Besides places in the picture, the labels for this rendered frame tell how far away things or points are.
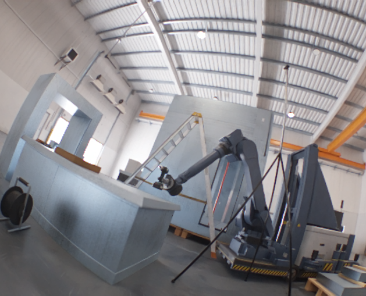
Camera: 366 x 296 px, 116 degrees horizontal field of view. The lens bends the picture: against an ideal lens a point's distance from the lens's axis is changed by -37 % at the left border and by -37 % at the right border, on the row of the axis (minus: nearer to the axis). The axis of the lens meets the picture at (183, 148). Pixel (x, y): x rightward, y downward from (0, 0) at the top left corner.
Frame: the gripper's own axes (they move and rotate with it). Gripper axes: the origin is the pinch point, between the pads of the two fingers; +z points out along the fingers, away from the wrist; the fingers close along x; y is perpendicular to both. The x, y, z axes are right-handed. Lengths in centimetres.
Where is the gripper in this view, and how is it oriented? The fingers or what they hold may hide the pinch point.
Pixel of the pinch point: (160, 179)
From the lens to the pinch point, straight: 178.9
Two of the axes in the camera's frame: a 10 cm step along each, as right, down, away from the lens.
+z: -2.6, -3.6, -9.0
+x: -9.1, -2.3, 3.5
